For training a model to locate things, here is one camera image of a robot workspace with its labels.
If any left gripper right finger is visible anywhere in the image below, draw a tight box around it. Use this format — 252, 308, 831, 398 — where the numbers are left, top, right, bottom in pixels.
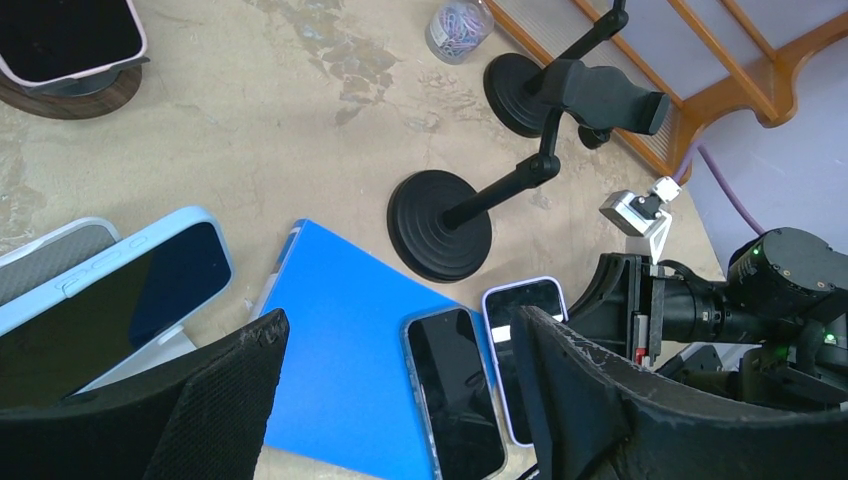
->
510, 307, 847, 479

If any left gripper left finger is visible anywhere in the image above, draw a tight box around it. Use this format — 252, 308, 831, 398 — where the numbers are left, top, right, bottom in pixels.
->
1, 309, 290, 479

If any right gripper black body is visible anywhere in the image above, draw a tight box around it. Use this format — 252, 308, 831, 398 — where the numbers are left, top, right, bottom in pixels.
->
567, 253, 662, 365

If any black round phone stand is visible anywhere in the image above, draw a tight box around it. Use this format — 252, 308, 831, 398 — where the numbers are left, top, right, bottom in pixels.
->
483, 0, 629, 138
387, 59, 671, 283

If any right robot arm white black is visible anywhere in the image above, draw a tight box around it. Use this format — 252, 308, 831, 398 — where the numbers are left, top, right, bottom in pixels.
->
568, 227, 847, 412

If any silver phone stand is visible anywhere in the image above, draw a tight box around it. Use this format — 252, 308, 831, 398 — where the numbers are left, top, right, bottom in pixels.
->
0, 217, 200, 395

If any light blue phone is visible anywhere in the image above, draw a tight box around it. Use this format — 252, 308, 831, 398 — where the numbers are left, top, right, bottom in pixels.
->
1, 206, 234, 409

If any brown round phone stand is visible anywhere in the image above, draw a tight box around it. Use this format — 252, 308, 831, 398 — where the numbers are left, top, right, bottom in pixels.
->
1, 57, 150, 120

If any blue mat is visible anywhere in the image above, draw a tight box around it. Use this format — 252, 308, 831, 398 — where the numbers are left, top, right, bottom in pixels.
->
263, 219, 494, 479

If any orange wooden rack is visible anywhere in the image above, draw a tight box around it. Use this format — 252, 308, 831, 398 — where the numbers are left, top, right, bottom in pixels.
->
480, 0, 848, 185

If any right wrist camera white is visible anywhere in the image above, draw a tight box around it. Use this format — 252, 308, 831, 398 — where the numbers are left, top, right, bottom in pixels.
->
599, 176, 682, 264

